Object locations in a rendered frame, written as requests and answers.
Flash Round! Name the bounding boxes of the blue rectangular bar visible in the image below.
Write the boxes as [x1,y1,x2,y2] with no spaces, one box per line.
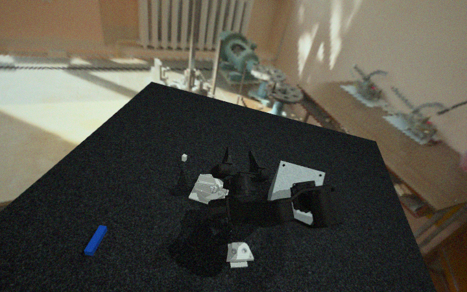
[84,225,107,256]

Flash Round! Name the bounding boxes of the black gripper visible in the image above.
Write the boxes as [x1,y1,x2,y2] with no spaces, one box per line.
[211,146,270,195]

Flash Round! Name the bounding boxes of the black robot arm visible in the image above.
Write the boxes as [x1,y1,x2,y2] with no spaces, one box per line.
[209,180,344,232]

